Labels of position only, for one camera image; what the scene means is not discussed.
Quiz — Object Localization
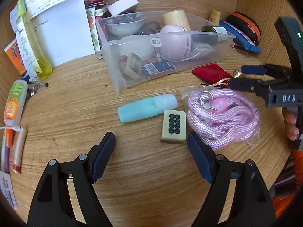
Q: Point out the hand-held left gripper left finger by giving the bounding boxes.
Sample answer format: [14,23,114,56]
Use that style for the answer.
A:
[28,132,116,227]

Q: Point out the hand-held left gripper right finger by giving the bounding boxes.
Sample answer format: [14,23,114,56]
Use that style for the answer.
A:
[187,132,277,227]

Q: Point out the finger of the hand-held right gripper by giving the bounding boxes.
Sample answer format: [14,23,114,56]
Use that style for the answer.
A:
[241,64,293,79]
[228,78,285,97]

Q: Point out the red pouch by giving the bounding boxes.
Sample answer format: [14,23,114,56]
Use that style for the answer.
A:
[192,63,232,84]

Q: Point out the cream mahjong tile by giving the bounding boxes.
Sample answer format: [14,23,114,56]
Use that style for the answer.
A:
[160,109,187,145]

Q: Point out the pink rope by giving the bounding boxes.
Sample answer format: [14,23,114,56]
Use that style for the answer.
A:
[181,85,261,150]

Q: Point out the white drawstring pouch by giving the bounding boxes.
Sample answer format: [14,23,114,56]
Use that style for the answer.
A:
[189,41,213,59]

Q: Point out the dark green bottle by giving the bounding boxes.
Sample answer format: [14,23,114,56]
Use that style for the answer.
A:
[201,26,229,42]

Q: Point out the teal highlighter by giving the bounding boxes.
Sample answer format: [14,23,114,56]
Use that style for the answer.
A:
[118,94,178,123]

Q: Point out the clear plastic storage bin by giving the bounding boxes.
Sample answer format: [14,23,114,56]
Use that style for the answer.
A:
[95,11,236,96]

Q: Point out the pink round portable fan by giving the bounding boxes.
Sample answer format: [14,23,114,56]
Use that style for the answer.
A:
[151,25,197,62]

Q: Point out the blue card box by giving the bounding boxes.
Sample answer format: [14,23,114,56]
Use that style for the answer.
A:
[142,61,177,79]

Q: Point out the beige tape roll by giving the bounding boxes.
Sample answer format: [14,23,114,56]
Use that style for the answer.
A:
[162,10,192,32]

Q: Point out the printed wooden block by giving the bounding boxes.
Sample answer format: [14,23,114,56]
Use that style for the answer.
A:
[124,53,143,79]

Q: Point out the white round jar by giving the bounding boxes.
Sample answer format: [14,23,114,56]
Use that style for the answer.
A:
[118,38,155,58]

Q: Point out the person's right forearm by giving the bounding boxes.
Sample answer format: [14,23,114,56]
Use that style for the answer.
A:
[272,149,303,218]

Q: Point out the wooden desktop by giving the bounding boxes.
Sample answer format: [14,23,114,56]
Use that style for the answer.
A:
[0,45,294,227]

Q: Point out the person's right hand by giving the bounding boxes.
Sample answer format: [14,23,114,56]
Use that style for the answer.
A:
[282,107,300,141]

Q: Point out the pink wallet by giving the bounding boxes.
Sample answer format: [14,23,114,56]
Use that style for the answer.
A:
[230,40,250,54]

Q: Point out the blue pencil case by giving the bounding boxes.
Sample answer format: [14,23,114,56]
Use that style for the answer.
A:
[218,20,262,54]

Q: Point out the black case with orange zip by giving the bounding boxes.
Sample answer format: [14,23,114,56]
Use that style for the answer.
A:
[226,12,261,46]

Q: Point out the small yellow bottle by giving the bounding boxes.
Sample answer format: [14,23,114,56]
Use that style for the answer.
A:
[209,9,221,25]

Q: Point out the striped pink cloth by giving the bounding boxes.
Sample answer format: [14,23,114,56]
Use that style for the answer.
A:
[270,155,296,200]

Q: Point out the pink lip balm tube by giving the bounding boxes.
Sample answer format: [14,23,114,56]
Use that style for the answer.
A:
[13,127,27,173]

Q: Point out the orange-capped purple pen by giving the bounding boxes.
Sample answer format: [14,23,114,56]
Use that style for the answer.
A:
[5,128,15,174]

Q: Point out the bunch of keys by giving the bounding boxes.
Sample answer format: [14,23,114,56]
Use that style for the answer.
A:
[25,82,49,100]

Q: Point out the yellow-green pen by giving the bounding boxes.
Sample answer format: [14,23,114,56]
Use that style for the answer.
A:
[0,129,7,171]

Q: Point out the white printed receipt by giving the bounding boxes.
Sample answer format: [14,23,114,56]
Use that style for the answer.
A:
[0,170,19,210]

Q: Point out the sanitizer bottle with orange label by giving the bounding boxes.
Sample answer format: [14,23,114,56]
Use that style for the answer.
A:
[3,80,28,127]

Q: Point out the dark sunglasses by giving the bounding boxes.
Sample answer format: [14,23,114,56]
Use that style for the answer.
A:
[140,21,162,37]

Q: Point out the long white printed paper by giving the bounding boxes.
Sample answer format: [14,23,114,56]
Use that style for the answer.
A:
[9,5,38,78]

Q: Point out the plain white paper sheet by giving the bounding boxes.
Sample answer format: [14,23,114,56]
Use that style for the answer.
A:
[31,0,95,68]

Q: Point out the white ceramic bowl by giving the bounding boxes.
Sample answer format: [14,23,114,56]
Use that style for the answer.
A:
[104,13,146,38]

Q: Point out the fruit printed sheet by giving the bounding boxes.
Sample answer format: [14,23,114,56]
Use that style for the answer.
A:
[85,7,102,52]

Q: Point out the yellow-green spray bottle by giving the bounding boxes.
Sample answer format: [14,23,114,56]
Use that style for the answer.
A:
[16,0,54,81]

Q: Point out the pile of metal clips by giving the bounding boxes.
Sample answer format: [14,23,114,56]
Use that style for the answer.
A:
[114,14,142,25]

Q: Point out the orange sunscreen tube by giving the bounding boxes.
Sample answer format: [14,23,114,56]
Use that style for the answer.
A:
[4,39,32,79]

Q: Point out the white cardboard box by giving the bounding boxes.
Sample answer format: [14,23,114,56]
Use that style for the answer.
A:
[107,0,139,16]

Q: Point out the stack of colourful packets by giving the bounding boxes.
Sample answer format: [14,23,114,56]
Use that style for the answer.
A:
[82,0,110,17]

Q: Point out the white charging cable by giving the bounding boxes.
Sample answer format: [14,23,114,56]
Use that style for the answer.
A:
[0,124,20,132]

